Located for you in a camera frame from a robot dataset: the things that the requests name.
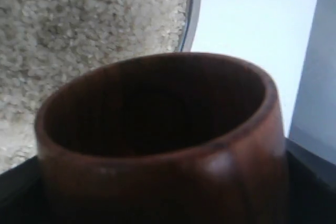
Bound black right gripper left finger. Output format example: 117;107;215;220
1;156;50;224

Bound brown wooden cup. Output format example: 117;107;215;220
34;53;289;223

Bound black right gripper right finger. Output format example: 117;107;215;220
286;139;335;224

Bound steel plate of rice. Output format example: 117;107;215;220
1;0;200;172

